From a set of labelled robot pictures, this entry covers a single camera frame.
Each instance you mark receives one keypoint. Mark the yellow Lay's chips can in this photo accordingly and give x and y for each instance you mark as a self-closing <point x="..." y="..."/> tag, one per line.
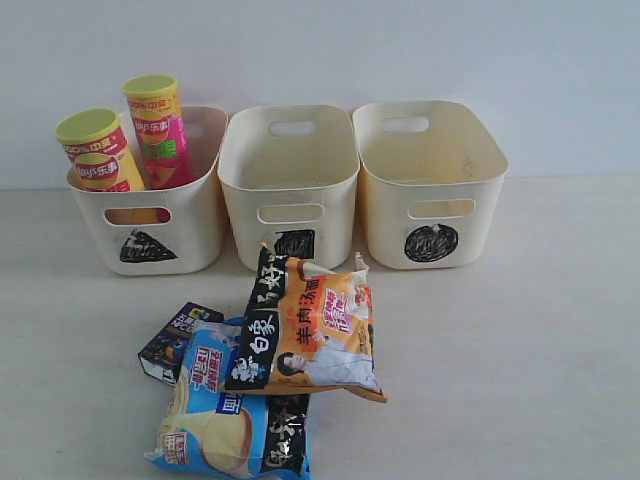
<point x="98" y="150"/>

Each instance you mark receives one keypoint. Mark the orange instant noodle bag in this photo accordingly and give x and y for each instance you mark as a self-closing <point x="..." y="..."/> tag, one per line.
<point x="306" y="329"/>

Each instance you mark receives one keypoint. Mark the left cream bin triangle mark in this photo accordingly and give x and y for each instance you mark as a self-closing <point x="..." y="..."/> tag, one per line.
<point x="193" y="236"/>

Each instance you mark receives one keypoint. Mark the middle cream bin square mark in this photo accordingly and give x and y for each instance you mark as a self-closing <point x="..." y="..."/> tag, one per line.
<point x="289" y="176"/>

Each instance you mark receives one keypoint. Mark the pink Lay's chips can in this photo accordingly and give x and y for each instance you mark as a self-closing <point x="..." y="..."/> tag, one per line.
<point x="155" y="110"/>

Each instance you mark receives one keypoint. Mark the right cream bin circle mark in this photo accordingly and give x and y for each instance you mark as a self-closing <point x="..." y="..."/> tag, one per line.
<point x="431" y="176"/>

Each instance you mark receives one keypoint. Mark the purple juice carton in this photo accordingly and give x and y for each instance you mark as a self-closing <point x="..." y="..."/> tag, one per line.
<point x="161" y="358"/>

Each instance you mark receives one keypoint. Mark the blue instant noodle bag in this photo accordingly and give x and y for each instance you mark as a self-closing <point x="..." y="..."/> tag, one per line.
<point x="206" y="430"/>

